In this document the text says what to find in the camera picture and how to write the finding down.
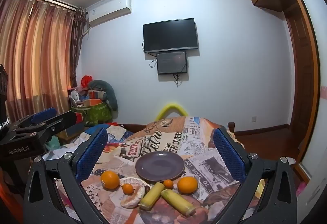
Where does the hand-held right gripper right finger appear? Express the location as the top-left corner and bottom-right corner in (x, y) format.
(213, 126), (298, 224)

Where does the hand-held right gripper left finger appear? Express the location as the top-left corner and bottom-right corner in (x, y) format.
(23, 127), (109, 224)

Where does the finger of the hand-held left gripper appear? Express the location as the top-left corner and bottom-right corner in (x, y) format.
(10, 108), (57, 130)
(14, 111), (77, 138)

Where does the large orange with sticker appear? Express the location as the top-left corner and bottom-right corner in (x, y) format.
(100, 170), (120, 190)

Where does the purple plate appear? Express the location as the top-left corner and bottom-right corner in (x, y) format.
(135, 151), (185, 182)

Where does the thick green sugarcane piece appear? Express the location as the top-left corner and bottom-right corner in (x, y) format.
(160, 188), (197, 216)

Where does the yellow sugarcane piece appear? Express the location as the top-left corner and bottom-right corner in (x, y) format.
(138, 182), (165, 210)

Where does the person's left forearm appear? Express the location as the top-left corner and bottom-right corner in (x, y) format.
(0, 178), (25, 217)

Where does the white plastic item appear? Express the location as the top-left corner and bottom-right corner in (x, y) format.
(71, 91), (85, 107)

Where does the printed newspaper pattern tablecloth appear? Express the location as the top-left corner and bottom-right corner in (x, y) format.
(42, 115), (266, 224)

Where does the teal soft item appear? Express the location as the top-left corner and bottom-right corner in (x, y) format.
(48, 136), (60, 151)

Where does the blue patterned blanket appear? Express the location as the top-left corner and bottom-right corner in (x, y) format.
(84, 123), (134, 143)

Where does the red plastic bag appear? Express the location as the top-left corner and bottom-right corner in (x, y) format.
(81, 75), (94, 87)

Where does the grey plush pillow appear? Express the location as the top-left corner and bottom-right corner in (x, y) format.
(88, 80), (119, 113)

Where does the orange striped curtain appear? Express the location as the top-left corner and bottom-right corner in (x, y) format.
(0, 0), (77, 122)

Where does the yellow chair back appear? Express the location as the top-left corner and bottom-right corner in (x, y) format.
(155, 102), (189, 121)

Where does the brown patterned curtain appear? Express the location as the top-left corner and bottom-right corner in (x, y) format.
(68, 7), (89, 90)

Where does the pink cloth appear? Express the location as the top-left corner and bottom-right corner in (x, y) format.
(296, 180), (307, 197)

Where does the white air conditioner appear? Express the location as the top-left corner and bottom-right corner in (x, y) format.
(85, 0), (132, 28)

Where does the wooden door frame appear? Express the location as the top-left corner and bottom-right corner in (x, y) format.
(280, 0), (322, 184)

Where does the small black wall monitor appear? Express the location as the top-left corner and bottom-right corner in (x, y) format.
(156, 50), (188, 75)

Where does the black wall television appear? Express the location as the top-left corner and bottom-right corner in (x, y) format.
(142, 18), (199, 53)

